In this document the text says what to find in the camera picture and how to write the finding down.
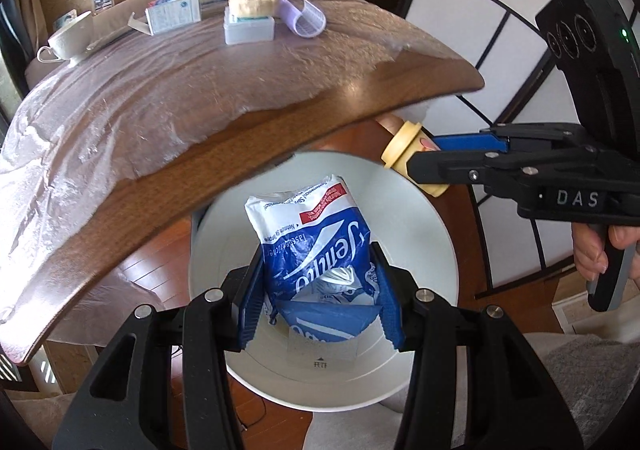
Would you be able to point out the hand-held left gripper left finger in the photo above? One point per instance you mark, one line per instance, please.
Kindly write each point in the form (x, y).
(252, 300)

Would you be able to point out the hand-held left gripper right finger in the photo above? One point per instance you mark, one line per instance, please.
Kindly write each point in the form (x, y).
(390, 310)

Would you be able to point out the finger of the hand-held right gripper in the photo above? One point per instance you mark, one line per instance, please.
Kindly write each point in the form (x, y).
(445, 169)
(465, 143)

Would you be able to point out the pale yellow plastic cup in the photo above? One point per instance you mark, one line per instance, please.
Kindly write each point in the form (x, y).
(400, 148)

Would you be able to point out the white round bin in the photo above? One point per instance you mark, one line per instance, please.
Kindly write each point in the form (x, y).
(410, 230)

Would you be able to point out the blue and white tissue packet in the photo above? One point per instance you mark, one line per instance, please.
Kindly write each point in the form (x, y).
(300, 240)

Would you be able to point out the person's right hand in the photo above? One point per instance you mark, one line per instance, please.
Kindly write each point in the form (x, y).
(590, 250)

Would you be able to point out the white paper screen divider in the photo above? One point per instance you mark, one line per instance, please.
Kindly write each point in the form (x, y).
(500, 55)

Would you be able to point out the lavender translucent container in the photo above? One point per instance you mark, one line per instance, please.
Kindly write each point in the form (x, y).
(305, 18)

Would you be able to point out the clear plastic table cover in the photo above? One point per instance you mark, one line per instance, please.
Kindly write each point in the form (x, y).
(150, 95)

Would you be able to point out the clear plastic box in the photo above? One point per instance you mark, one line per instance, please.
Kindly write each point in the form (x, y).
(249, 29)

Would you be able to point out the beige fluffy sponge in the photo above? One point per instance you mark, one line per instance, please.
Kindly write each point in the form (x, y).
(252, 3)

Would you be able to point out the blue and white carton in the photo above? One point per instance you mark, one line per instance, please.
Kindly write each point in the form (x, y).
(172, 13)

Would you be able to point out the white teacup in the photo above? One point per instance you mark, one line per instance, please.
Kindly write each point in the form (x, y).
(70, 38)

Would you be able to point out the white rounded photo frame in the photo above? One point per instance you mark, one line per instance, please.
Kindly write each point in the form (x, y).
(65, 20)

